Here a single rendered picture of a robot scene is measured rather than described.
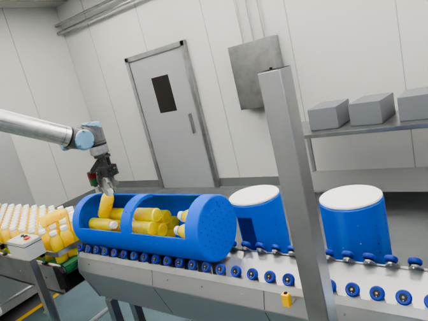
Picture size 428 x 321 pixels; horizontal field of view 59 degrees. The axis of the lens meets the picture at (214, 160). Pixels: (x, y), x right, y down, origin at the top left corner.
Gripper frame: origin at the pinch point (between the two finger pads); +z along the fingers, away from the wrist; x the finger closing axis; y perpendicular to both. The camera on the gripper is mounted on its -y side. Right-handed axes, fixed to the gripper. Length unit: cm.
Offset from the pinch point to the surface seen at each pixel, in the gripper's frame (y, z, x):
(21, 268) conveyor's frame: -80, 42, -22
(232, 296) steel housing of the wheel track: 75, 40, -12
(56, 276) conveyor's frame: -40, 42, -22
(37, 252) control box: -38, 24, -28
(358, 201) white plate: 111, 23, 43
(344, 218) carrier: 106, 27, 35
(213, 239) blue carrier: 65, 20, -5
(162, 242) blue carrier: 44.5, 18.2, -13.7
